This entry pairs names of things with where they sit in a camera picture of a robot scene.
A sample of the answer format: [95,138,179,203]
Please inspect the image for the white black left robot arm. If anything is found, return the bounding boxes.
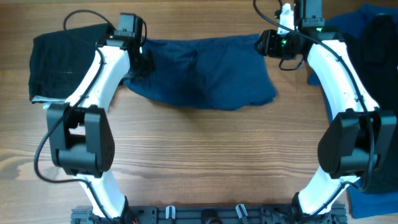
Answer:
[34,13,154,223]

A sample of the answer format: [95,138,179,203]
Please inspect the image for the blue denim shorts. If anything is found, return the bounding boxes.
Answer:
[124,34,277,110]

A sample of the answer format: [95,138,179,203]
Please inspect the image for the blue shirt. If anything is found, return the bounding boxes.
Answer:
[326,4,397,218]

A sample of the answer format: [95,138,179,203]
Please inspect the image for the folded black garment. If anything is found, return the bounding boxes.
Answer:
[29,24,112,102]

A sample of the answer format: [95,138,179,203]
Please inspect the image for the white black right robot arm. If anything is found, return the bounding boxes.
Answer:
[254,1,397,222]

